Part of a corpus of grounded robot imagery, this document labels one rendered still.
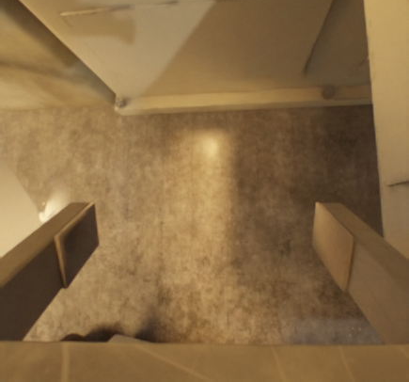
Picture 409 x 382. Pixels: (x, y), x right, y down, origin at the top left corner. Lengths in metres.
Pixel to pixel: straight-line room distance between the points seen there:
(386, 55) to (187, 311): 0.83
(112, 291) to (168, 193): 0.36
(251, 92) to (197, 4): 0.41
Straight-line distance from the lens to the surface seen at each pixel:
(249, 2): 0.60
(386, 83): 0.32
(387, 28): 0.33
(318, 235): 0.17
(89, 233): 0.17
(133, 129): 1.02
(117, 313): 1.04
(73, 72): 0.90
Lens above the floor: 0.91
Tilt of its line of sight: 79 degrees down
